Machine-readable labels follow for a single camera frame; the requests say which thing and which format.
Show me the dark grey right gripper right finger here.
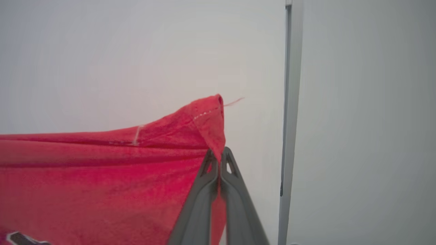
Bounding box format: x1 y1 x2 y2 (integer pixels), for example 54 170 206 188
221 147 269 245

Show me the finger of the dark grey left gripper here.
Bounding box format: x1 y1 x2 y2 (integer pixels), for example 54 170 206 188
6 231 51 245

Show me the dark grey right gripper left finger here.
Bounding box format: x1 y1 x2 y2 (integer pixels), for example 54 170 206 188
169 149 218 245

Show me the red and white shirt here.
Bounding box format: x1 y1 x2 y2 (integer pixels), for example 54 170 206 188
0 95 244 245

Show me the grey metal frame strip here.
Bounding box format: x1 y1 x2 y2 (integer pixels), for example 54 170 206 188
278 0 304 245

